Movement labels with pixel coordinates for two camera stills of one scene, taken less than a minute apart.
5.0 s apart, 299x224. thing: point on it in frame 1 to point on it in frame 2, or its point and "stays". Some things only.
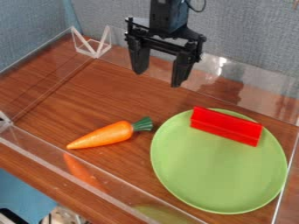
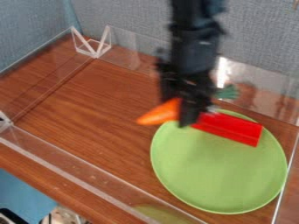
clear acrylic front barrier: x=128 y=199 stays
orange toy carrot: x=112 y=134 to x=165 y=112
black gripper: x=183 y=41 to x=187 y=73
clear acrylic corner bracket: x=89 y=47 stays
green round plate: x=213 y=173 stays
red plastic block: x=233 y=128 stays
